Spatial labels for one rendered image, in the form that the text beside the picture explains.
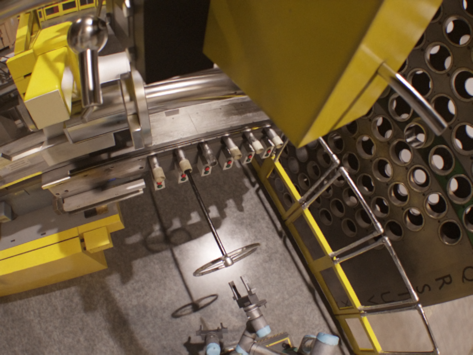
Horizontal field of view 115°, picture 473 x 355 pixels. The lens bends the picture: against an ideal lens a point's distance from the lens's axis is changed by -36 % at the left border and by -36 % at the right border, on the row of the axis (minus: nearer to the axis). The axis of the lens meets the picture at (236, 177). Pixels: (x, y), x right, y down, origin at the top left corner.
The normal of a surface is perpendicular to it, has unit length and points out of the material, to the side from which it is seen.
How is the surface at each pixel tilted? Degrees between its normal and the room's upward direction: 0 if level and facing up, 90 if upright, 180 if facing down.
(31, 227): 0
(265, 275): 0
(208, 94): 79
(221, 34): 90
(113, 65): 31
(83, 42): 84
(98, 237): 0
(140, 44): 90
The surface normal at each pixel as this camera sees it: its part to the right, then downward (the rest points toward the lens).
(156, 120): 0.20, -0.51
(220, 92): 0.46, 0.69
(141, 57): -0.80, 0.40
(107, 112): 0.47, 0.42
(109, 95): 0.38, -0.07
